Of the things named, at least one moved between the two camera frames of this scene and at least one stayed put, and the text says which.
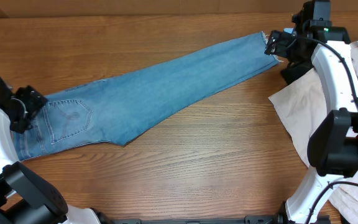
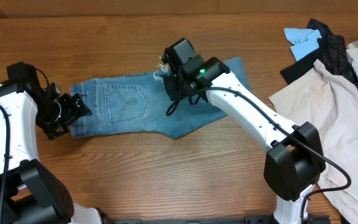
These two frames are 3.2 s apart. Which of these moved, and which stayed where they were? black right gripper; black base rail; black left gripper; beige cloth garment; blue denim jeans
Moved: blue denim jeans; black right gripper; black left gripper
Stayed: beige cloth garment; black base rail
